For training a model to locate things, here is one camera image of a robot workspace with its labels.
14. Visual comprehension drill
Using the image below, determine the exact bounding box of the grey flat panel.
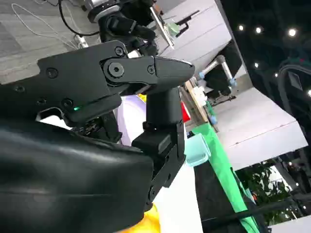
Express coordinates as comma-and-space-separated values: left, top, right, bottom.
149, 6, 176, 50

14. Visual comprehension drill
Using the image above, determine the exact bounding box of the lilac plate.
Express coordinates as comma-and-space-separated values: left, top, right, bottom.
113, 94, 148, 148

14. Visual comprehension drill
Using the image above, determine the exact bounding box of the red box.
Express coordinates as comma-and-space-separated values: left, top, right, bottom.
181, 101, 192, 123

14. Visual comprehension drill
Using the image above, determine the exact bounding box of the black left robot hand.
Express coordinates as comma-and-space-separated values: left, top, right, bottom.
99, 14, 159, 58

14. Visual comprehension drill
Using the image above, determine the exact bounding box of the pale green mug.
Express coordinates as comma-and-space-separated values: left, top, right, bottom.
184, 132, 212, 168

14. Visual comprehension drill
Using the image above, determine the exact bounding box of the green cloth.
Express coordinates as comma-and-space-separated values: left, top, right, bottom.
187, 121, 259, 233

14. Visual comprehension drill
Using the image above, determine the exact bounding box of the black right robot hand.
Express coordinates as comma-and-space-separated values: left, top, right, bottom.
0, 40, 196, 233

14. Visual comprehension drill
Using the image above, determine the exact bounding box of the pale green box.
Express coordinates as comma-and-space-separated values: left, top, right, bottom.
167, 20, 181, 37

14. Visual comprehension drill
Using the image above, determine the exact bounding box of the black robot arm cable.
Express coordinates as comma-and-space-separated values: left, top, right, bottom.
57, 0, 101, 37

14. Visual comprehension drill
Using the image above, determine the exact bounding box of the white floor cable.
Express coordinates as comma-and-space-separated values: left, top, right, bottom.
11, 0, 88, 50

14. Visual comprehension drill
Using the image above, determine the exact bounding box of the wooden workshop desk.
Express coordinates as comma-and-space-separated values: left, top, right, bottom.
184, 79, 214, 127

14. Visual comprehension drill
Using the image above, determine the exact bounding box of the green leafy plant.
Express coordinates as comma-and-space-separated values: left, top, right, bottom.
238, 166, 294, 219

